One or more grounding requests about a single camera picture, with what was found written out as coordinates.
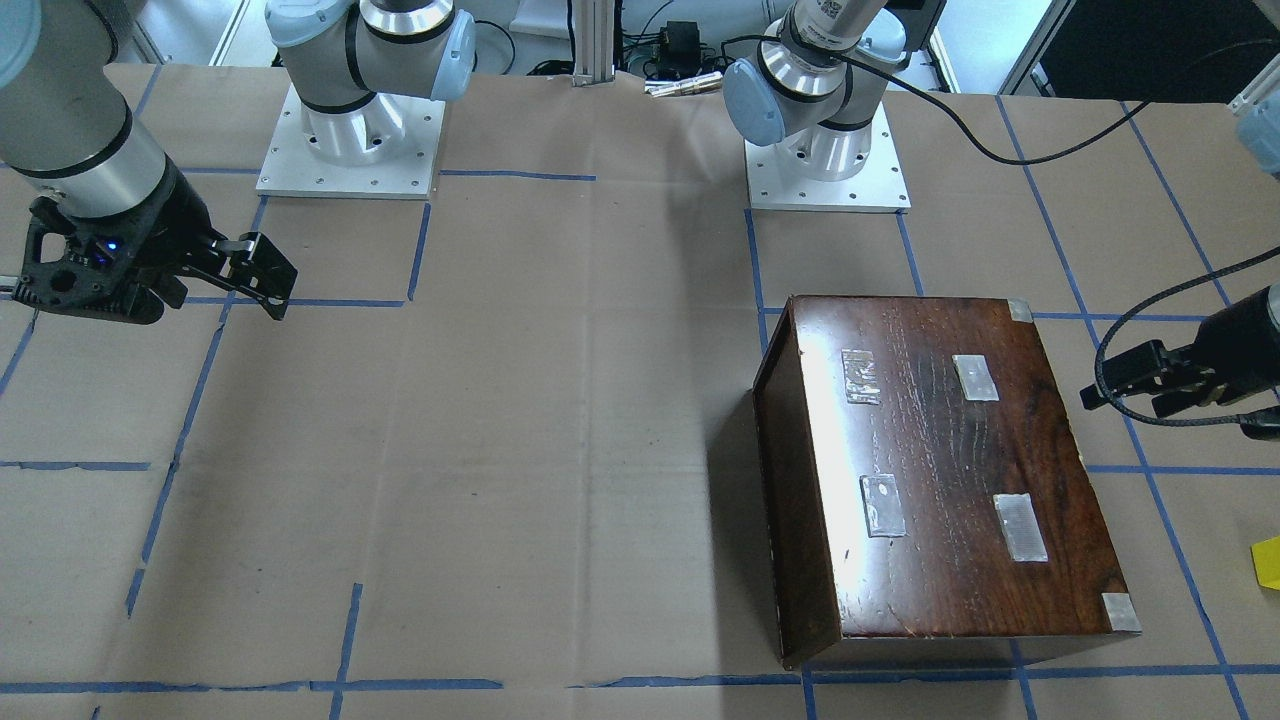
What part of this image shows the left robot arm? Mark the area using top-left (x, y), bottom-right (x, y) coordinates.
top-left (723, 1), bottom-right (1279, 441)

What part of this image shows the yellow block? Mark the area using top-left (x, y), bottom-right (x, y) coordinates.
top-left (1251, 536), bottom-right (1280, 591)

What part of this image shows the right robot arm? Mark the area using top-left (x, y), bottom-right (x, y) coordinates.
top-left (1, 1), bottom-right (475, 324)

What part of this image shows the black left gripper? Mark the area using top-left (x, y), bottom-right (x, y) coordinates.
top-left (1101, 284), bottom-right (1279, 419)

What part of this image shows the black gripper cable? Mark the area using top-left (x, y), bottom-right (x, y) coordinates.
top-left (721, 35), bottom-right (1280, 428)

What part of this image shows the aluminium frame post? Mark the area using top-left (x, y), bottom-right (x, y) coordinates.
top-left (566, 1), bottom-right (623, 87)

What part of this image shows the brown paper table cover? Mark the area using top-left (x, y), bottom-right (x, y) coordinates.
top-left (1, 64), bottom-right (1277, 719)

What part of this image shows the grey velcro patch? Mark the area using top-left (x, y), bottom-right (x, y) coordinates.
top-left (952, 354), bottom-right (1000, 402)
top-left (992, 493), bottom-right (1050, 562)
top-left (841, 348), bottom-right (881, 406)
top-left (859, 473), bottom-right (908, 538)

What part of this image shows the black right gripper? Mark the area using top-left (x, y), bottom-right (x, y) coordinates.
top-left (12, 161), bottom-right (298, 324)

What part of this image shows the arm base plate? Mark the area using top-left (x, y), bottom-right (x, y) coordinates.
top-left (256, 88), bottom-right (447, 201)
top-left (745, 105), bottom-right (911, 213)

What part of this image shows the dark wooden drawer cabinet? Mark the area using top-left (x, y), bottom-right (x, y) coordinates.
top-left (751, 295), bottom-right (1142, 669)

